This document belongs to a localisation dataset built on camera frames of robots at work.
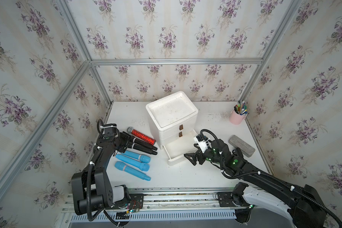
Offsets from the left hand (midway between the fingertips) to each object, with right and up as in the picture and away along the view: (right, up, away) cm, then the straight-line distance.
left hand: (130, 139), depth 88 cm
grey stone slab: (+76, -7, +3) cm, 76 cm away
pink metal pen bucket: (+75, +13, +17) cm, 78 cm away
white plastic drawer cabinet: (+27, +14, -8) cm, 31 cm away
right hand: (+38, -4, -11) cm, 39 cm away
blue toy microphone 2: (+2, -14, -2) cm, 14 cm away
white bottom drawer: (+29, -7, +3) cm, 30 cm away
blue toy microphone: (+8, -11, -2) cm, 14 cm away
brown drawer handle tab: (+32, +8, -7) cm, 33 cm away
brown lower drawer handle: (+32, +4, -1) cm, 32 cm away
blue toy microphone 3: (-4, -14, -6) cm, 16 cm away
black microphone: (+6, -6, +5) cm, 10 cm away
